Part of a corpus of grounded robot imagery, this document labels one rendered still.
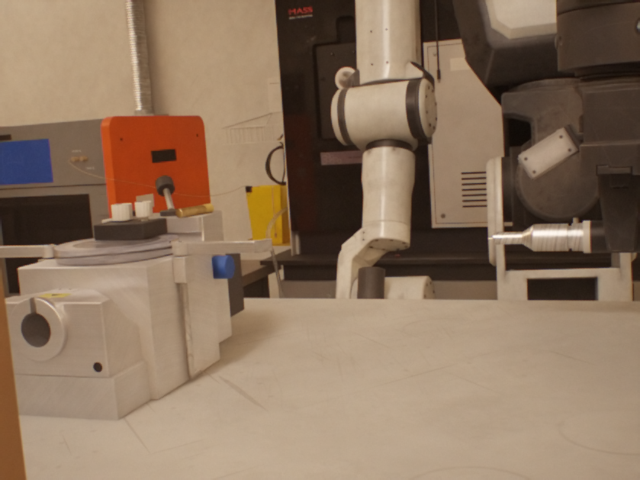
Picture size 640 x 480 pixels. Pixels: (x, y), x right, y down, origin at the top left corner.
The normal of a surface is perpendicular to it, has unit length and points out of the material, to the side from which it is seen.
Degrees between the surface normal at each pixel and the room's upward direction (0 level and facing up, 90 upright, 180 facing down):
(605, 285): 87
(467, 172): 90
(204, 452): 0
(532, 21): 78
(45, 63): 90
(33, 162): 90
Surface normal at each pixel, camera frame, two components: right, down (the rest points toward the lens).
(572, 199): -0.24, -0.07
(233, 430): -0.07, -0.99
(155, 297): 0.95, -0.02
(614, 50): -0.37, 0.15
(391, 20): 0.00, -0.07
